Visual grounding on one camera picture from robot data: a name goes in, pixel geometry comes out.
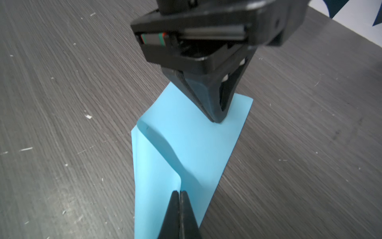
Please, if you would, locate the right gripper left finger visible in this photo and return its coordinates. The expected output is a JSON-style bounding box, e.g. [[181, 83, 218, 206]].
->
[[158, 191, 180, 239]]

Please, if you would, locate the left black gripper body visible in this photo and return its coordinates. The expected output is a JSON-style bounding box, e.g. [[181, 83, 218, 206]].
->
[[131, 1, 308, 74]]

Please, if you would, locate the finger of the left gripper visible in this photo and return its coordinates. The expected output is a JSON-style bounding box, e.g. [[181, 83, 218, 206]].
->
[[219, 47, 257, 123], [161, 67, 222, 123]]

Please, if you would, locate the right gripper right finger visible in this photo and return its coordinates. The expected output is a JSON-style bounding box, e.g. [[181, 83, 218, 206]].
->
[[179, 191, 202, 239]]

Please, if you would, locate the light blue paper sheet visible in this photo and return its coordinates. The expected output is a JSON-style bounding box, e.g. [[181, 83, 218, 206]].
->
[[131, 84, 253, 239]]

